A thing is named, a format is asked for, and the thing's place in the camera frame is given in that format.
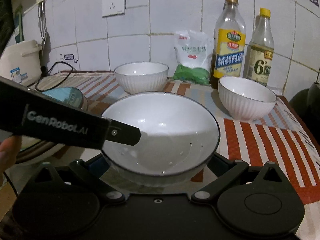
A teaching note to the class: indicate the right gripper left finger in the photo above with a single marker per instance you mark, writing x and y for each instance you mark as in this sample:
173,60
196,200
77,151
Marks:
90,172

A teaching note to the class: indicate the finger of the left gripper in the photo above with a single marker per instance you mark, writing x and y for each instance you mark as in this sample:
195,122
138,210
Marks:
122,133

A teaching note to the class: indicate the vinegar bottle yellow cap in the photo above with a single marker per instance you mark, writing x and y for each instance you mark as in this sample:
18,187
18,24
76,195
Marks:
260,50

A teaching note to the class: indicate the white green salt bag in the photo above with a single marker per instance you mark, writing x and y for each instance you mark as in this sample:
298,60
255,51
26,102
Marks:
193,52

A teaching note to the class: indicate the striped patchwork table cloth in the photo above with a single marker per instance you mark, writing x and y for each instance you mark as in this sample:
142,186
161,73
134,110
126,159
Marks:
277,137

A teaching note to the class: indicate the white rice cooker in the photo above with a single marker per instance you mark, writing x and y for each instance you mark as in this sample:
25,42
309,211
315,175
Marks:
21,62

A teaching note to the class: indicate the blue hanging grater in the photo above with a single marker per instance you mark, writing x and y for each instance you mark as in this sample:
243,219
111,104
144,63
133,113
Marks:
18,32

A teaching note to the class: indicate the blue fried egg plate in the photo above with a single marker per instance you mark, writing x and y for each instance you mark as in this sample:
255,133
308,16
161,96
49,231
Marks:
69,95

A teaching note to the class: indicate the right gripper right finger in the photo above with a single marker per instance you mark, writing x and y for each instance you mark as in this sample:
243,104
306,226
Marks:
229,174

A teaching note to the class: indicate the person left hand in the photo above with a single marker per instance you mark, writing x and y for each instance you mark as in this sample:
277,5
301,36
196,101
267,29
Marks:
10,148

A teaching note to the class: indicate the black wok with lid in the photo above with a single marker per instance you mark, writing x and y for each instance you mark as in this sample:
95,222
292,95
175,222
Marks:
306,102

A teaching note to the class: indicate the wall label sticker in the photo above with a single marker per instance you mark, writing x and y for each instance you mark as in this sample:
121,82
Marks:
68,57

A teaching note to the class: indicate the white wall socket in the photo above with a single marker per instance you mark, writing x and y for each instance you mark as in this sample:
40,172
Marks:
113,7

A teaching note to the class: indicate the hanging metal spatula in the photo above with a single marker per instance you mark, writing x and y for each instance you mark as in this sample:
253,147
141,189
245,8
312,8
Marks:
42,23

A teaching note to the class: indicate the white ribbed bowl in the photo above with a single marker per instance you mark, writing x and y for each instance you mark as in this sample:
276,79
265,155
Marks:
139,77
245,99
178,138

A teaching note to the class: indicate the cooking wine bottle yellow label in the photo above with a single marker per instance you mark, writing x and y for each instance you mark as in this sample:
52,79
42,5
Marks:
229,43

